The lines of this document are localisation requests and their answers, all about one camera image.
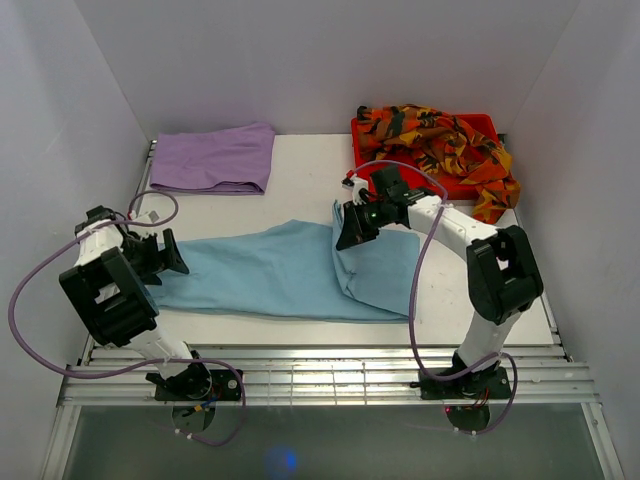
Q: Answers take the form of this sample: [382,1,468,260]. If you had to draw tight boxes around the purple cable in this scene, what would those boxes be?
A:
[6,189,248,447]
[349,159,519,437]

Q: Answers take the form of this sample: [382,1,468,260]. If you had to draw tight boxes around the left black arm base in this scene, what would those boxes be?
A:
[145,364,241,433]

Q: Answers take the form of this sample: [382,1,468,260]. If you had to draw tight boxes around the red plastic tray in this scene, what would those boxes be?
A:
[349,112,499,201]

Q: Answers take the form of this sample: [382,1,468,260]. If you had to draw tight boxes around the folded purple trousers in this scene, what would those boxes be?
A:
[150,122,276,195]

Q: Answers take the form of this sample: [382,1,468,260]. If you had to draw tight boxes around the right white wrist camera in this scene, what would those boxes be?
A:
[341,171,374,206]

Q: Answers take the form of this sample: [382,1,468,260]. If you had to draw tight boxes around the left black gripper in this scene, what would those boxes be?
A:
[120,228,189,285]

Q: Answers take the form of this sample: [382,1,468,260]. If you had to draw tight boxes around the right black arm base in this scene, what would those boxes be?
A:
[409,366,518,436]

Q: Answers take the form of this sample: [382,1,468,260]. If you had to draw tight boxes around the aluminium rail frame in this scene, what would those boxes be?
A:
[43,134,624,479]

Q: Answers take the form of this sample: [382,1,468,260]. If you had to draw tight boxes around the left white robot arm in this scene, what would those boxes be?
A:
[59,206,213,400]

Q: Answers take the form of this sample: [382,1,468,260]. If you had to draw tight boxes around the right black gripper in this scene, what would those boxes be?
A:
[336,199,389,251]

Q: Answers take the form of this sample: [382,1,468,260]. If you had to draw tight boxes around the orange camouflage trousers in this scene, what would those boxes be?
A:
[354,104,521,224]

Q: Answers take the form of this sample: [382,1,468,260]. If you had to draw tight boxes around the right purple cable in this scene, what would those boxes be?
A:
[349,159,519,437]

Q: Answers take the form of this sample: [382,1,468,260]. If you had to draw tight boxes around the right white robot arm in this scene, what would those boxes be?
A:
[336,161,544,397]

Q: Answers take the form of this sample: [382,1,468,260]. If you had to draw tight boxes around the light blue trousers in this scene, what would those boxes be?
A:
[149,204,421,323]

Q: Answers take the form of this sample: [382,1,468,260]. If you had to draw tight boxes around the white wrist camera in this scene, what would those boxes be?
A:
[341,171,374,206]
[128,210,160,229]

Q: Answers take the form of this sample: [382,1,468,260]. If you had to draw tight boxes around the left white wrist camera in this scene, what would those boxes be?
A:
[128,210,160,229]

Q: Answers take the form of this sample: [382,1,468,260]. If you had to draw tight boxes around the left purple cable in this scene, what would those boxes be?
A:
[6,189,248,447]

